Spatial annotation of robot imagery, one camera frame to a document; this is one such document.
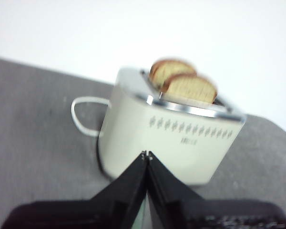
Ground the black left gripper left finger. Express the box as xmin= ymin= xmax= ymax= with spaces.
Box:
xmin=1 ymin=150 xmax=149 ymax=229

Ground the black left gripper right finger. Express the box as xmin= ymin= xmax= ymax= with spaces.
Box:
xmin=146 ymin=150 xmax=286 ymax=229

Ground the large square bread slice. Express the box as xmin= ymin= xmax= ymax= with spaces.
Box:
xmin=162 ymin=73 xmax=219 ymax=104

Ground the cream two-slot toaster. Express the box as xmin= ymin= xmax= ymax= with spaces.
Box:
xmin=96 ymin=66 xmax=247 ymax=187

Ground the round-topped toasted bread slice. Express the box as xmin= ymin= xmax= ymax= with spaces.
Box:
xmin=149 ymin=59 xmax=198 ymax=88

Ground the white toaster power cord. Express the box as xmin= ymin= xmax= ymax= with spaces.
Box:
xmin=71 ymin=96 xmax=110 ymax=138

